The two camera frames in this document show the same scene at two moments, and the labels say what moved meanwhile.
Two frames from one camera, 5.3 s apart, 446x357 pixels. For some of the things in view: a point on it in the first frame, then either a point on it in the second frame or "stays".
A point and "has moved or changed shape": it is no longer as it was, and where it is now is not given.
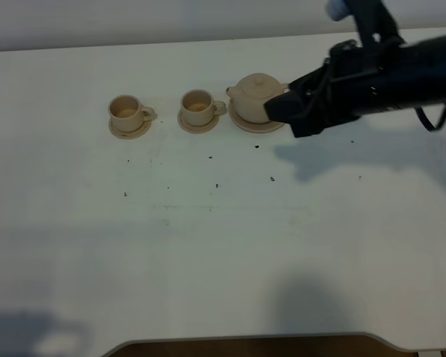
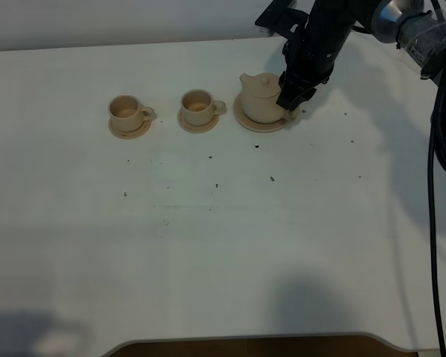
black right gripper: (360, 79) to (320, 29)
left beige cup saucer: (129, 135) stays
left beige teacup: (127, 114) stays
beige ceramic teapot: (250, 94) has moved or changed shape
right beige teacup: (198, 107) stays
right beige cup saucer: (197, 129) stays
